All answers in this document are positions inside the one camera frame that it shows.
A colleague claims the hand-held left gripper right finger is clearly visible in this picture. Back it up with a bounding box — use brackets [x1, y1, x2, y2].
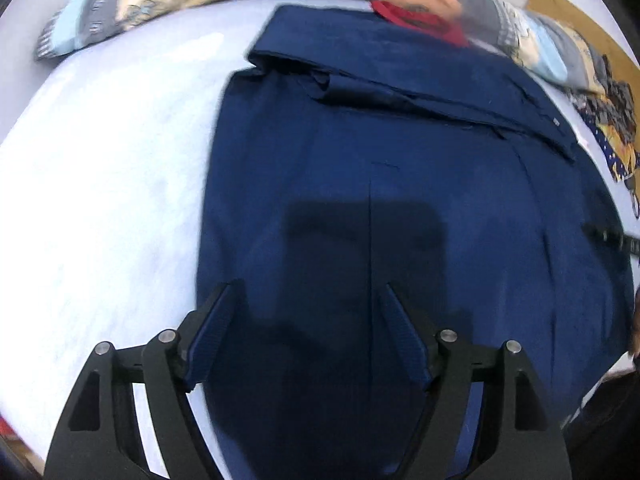
[379, 283, 573, 480]

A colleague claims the navy blue garment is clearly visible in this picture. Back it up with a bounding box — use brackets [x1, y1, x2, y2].
[196, 4, 636, 480]

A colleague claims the brown board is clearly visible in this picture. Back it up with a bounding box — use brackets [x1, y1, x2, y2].
[525, 0, 640, 68]

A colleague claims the yellow and blue printed cloth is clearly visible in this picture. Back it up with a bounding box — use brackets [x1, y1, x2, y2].
[565, 55, 640, 218]

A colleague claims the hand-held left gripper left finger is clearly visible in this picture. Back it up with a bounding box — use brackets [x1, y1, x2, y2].
[44, 281, 247, 480]

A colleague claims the light blue bed sheet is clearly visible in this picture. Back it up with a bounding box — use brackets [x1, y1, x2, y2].
[0, 0, 640, 480]

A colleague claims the person's dark clothing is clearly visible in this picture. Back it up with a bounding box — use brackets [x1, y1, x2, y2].
[562, 370, 640, 480]

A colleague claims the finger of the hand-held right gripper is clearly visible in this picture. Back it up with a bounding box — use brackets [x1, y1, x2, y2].
[584, 224, 640, 257]

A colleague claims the red cloth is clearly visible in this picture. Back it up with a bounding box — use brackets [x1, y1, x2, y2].
[370, 0, 471, 48]

